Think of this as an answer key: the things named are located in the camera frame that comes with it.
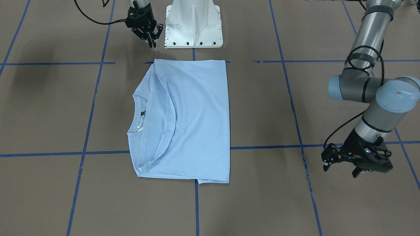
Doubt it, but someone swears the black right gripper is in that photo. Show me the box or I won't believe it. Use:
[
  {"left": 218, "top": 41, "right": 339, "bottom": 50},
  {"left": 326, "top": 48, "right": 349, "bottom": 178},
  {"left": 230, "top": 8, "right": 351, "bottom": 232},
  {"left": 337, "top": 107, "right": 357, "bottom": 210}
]
[{"left": 126, "top": 7, "right": 163, "bottom": 48}]

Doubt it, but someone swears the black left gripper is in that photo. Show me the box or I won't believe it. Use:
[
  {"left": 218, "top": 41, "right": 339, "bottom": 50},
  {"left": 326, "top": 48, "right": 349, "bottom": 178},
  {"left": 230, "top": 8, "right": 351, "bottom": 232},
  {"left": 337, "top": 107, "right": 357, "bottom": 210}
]
[{"left": 322, "top": 128, "right": 384, "bottom": 178}]

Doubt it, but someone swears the light blue t-shirt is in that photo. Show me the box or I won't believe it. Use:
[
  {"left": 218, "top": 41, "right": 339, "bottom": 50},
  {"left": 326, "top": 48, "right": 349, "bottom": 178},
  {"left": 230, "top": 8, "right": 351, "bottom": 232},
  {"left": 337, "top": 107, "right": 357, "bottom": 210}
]
[{"left": 127, "top": 59, "right": 230, "bottom": 184}]

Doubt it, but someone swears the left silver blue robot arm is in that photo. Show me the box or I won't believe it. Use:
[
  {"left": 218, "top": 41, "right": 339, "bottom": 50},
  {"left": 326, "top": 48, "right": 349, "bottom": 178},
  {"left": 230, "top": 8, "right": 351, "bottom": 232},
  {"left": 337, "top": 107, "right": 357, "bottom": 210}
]
[{"left": 321, "top": 0, "right": 419, "bottom": 178}]

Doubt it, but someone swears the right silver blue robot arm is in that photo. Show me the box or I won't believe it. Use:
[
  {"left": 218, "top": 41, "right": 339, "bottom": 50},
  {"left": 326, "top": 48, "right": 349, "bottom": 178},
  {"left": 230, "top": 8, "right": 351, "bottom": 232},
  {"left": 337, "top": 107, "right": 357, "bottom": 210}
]
[{"left": 125, "top": 0, "right": 163, "bottom": 48}]

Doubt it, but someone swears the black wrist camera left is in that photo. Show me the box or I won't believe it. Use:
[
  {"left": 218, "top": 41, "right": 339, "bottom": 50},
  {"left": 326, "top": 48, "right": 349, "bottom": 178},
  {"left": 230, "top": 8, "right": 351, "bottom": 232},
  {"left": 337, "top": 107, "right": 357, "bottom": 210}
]
[{"left": 354, "top": 141, "right": 393, "bottom": 173}]

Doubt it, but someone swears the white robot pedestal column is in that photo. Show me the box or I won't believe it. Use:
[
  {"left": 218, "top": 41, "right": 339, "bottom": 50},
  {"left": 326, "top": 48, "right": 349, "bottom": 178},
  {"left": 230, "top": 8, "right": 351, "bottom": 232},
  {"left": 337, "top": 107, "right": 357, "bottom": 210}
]
[{"left": 164, "top": 0, "right": 223, "bottom": 49}]

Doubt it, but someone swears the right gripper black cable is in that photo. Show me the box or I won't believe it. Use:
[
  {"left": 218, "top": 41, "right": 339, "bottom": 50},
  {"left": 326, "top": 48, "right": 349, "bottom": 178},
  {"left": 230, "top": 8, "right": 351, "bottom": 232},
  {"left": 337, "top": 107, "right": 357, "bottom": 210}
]
[{"left": 73, "top": 0, "right": 132, "bottom": 25}]

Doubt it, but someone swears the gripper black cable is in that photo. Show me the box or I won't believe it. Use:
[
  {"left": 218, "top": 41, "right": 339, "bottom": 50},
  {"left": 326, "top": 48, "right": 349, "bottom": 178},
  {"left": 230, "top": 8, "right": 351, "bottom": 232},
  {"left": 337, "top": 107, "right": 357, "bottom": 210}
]
[
  {"left": 323, "top": 45, "right": 385, "bottom": 151},
  {"left": 73, "top": 0, "right": 132, "bottom": 25}
]

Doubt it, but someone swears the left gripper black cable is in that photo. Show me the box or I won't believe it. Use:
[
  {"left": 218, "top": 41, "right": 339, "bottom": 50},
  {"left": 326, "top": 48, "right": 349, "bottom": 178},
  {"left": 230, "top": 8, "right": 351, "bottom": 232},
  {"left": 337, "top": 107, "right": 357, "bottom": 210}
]
[{"left": 323, "top": 45, "right": 385, "bottom": 151}]

